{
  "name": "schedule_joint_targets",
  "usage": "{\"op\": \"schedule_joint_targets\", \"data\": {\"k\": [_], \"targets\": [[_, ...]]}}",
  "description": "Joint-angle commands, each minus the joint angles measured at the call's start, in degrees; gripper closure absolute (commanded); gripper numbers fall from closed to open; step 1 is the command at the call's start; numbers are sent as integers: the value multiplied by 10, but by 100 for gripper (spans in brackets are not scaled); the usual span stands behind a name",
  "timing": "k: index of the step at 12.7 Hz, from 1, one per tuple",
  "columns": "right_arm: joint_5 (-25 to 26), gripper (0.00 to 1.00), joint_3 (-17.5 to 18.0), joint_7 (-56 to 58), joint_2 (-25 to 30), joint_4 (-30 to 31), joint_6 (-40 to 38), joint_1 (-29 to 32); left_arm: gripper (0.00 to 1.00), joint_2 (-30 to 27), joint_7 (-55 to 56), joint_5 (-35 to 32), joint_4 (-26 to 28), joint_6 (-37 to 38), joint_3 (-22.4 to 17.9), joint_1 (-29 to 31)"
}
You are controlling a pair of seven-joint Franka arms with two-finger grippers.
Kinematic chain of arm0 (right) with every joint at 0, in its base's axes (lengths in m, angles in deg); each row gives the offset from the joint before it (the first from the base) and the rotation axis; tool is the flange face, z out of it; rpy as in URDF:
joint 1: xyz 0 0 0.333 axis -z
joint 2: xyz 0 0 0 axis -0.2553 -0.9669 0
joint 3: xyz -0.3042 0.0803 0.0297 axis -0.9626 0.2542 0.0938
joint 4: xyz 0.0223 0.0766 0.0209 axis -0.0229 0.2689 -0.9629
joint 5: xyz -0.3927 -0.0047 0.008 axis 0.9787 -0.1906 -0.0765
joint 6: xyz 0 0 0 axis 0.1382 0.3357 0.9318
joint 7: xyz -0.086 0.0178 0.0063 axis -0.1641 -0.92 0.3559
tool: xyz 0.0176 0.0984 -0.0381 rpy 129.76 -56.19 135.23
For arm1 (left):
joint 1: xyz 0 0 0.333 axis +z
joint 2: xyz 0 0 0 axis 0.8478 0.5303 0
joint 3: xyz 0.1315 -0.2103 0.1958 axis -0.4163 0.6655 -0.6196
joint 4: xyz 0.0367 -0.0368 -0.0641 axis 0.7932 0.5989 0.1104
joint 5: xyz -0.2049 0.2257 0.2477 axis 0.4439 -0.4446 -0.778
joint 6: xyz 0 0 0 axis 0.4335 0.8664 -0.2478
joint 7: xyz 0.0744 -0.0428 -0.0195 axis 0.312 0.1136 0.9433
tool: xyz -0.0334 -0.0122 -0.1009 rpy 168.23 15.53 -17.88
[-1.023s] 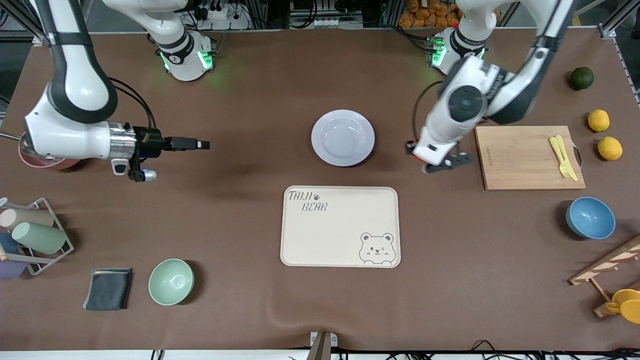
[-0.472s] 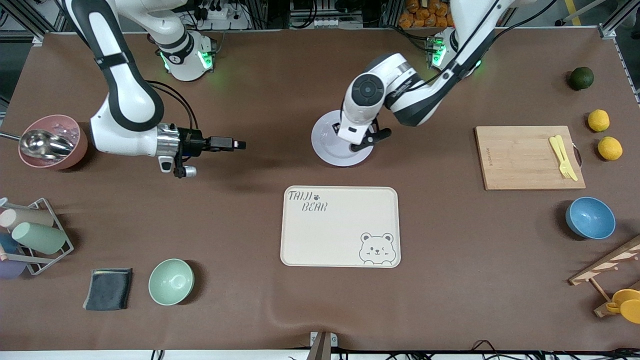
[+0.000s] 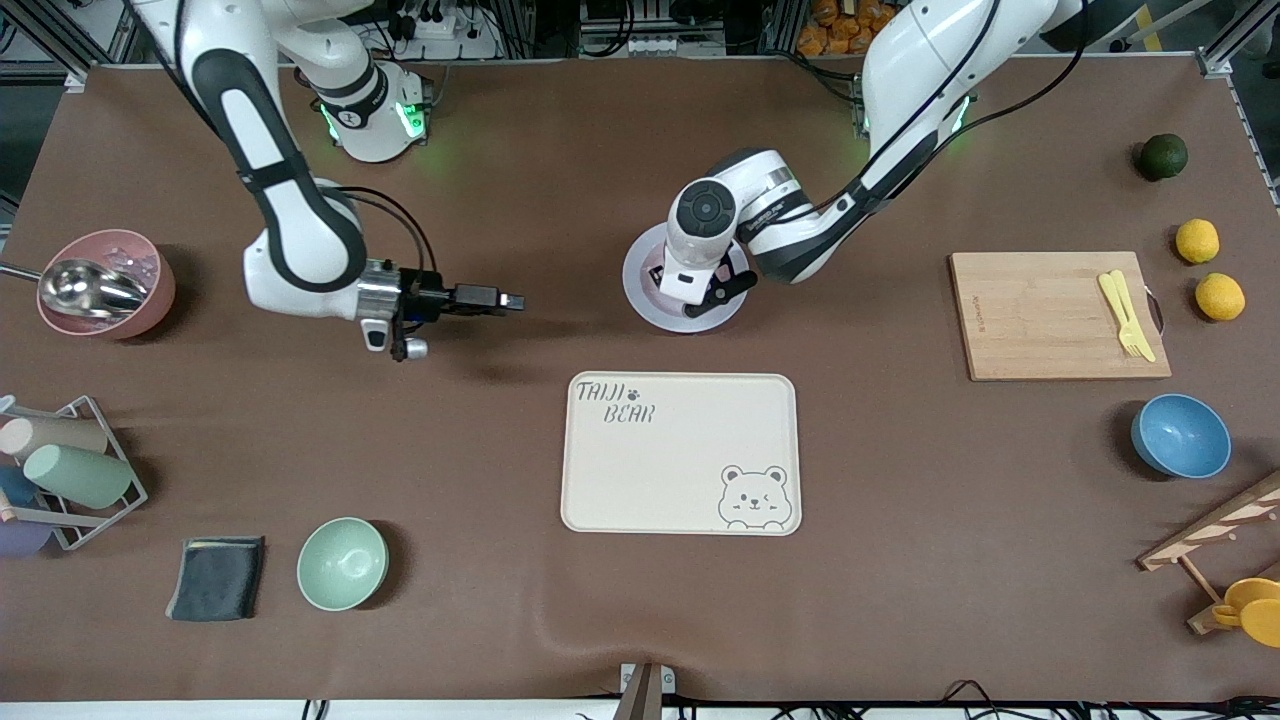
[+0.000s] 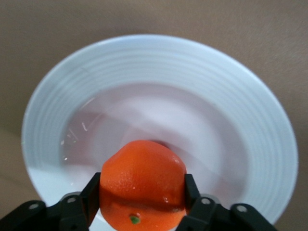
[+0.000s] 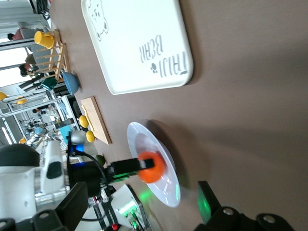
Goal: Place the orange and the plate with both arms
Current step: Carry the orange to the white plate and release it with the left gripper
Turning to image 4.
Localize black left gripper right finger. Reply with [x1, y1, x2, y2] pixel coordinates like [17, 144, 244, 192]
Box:
[177, 173, 218, 231]

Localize white ribbed plate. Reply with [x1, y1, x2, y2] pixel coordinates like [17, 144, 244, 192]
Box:
[21, 34, 298, 227]

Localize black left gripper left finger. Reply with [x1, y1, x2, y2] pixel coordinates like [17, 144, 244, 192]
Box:
[59, 172, 102, 231]

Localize orange fruit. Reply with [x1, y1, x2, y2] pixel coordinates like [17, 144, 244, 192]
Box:
[100, 140, 188, 231]

